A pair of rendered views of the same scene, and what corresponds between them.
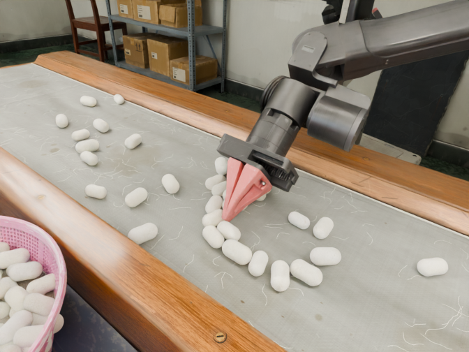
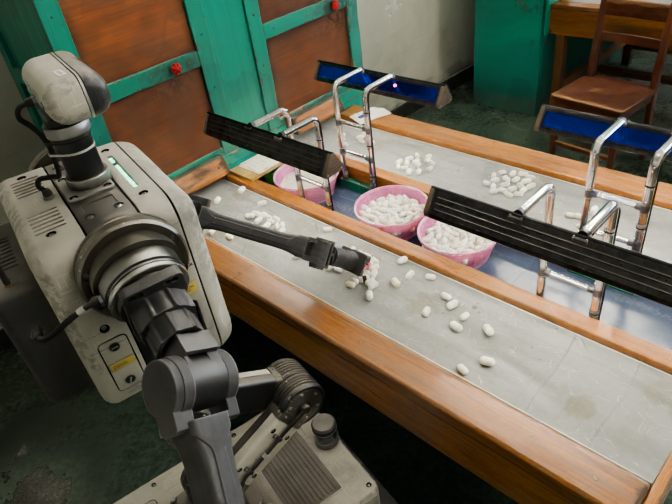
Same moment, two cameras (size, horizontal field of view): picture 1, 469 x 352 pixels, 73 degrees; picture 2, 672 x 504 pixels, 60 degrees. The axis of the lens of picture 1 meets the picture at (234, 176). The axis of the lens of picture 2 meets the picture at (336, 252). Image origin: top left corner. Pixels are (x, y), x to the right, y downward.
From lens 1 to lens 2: 1.93 m
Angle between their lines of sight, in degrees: 109
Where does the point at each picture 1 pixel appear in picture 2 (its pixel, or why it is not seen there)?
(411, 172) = (268, 289)
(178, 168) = (394, 298)
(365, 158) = (285, 297)
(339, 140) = not seen: hidden behind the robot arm
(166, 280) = (389, 242)
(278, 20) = not seen: outside the picture
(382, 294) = not seen: hidden behind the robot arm
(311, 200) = (326, 283)
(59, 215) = (435, 257)
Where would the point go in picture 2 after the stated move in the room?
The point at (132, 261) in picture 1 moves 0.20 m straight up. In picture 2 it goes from (401, 245) to (397, 192)
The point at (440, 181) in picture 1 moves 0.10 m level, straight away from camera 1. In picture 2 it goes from (258, 285) to (232, 302)
